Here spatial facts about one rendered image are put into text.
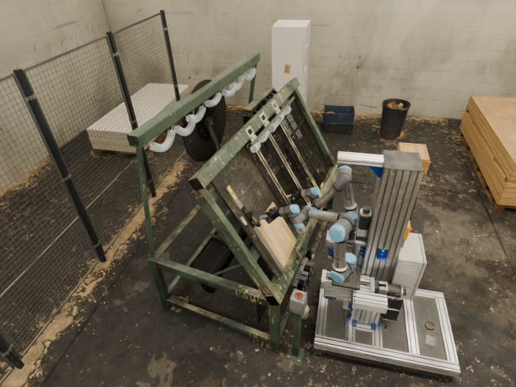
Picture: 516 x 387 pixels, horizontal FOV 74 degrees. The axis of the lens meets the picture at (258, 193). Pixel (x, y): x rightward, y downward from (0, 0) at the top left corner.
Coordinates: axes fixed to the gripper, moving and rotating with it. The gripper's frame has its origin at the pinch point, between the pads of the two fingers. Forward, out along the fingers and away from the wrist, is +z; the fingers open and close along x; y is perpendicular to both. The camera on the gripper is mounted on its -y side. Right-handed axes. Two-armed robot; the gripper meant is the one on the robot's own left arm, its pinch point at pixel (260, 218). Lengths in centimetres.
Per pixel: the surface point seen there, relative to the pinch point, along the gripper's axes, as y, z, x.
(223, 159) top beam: 3, 2, 58
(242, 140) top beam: 37, 2, 58
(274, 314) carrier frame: -30, 21, -80
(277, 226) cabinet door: 25.6, 10.5, -27.3
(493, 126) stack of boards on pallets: 398, -158, -170
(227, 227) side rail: -29.5, 7.2, 16.4
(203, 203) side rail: -30, 12, 42
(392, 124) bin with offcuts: 455, -8, -136
